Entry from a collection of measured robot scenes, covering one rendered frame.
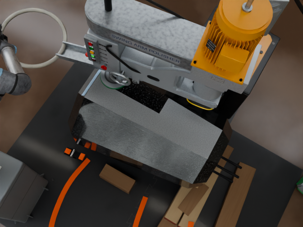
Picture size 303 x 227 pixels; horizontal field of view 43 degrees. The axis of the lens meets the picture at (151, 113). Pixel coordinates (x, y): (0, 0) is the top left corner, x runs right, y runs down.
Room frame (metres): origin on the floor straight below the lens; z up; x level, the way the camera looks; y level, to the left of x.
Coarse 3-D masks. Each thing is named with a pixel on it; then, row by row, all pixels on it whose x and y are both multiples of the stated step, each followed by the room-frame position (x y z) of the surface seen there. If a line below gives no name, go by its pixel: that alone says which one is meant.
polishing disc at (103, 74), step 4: (104, 72) 1.16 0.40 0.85; (108, 72) 1.16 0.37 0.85; (104, 76) 1.13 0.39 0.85; (108, 76) 1.13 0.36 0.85; (104, 80) 1.09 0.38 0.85; (108, 80) 1.10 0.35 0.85; (112, 80) 1.10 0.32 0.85; (108, 84) 1.07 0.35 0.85; (112, 84) 1.07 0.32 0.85; (116, 84) 1.08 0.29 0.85
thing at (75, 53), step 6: (66, 42) 1.30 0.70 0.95; (66, 48) 1.28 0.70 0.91; (72, 48) 1.28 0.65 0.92; (78, 48) 1.27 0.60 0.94; (84, 48) 1.26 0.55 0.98; (60, 54) 1.20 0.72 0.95; (66, 54) 1.22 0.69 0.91; (72, 54) 1.22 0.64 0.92; (78, 54) 1.23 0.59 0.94; (84, 54) 1.23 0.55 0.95; (72, 60) 1.16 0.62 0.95; (78, 60) 1.15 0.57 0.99; (84, 60) 1.18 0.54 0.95; (90, 66) 1.13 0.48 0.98
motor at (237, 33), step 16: (224, 0) 1.02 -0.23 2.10; (240, 0) 1.03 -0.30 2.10; (256, 0) 1.05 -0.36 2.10; (224, 16) 0.95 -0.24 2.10; (240, 16) 0.96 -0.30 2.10; (256, 16) 0.97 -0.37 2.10; (272, 16) 0.99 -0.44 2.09; (208, 32) 0.99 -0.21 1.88; (224, 32) 0.91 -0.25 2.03; (240, 32) 0.89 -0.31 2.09; (256, 32) 0.90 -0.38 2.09; (208, 48) 0.90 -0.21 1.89; (224, 48) 0.88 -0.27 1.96; (240, 48) 0.89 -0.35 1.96; (192, 64) 0.90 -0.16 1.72; (208, 64) 0.91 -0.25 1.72; (224, 64) 0.83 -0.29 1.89; (240, 64) 0.82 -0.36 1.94; (240, 80) 0.85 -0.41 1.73
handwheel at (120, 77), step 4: (112, 72) 0.99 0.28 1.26; (116, 72) 0.99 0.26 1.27; (124, 72) 1.03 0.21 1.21; (112, 76) 0.99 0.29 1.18; (116, 76) 0.98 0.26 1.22; (120, 76) 0.96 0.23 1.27; (124, 76) 0.97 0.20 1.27; (116, 80) 0.97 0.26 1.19; (120, 80) 0.96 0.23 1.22; (124, 80) 0.96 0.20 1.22; (128, 80) 0.96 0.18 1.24; (120, 84) 0.97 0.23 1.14; (124, 84) 0.96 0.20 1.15; (128, 84) 0.95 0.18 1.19
